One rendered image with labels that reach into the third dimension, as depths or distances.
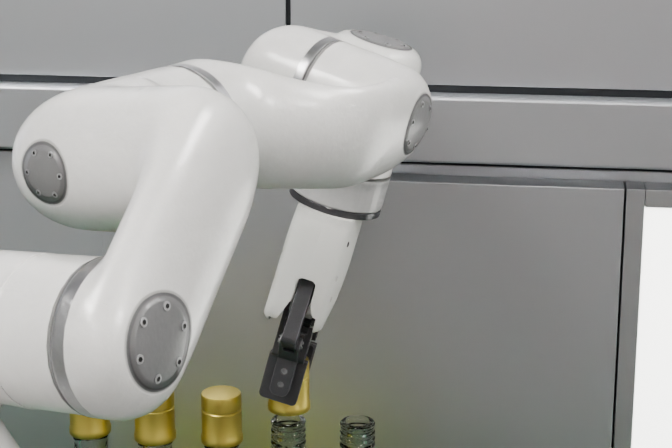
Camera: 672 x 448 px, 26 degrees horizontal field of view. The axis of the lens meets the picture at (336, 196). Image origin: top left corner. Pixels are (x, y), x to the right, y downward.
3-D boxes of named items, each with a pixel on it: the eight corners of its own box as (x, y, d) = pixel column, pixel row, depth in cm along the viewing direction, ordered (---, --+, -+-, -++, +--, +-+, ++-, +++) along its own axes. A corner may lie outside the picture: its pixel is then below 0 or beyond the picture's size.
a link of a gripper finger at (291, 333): (313, 244, 116) (304, 287, 120) (284, 317, 111) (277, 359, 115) (327, 248, 116) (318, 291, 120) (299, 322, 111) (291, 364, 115)
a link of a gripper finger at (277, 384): (279, 318, 118) (259, 392, 120) (272, 331, 115) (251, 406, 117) (317, 330, 118) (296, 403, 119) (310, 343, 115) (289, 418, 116)
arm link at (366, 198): (311, 136, 121) (303, 168, 122) (291, 160, 112) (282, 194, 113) (397, 162, 120) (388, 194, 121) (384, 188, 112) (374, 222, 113)
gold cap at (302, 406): (313, 401, 123) (313, 352, 122) (306, 417, 120) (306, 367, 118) (272, 399, 123) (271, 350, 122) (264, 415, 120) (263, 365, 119)
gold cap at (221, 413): (246, 433, 125) (245, 385, 124) (238, 450, 121) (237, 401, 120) (206, 430, 125) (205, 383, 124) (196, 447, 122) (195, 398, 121)
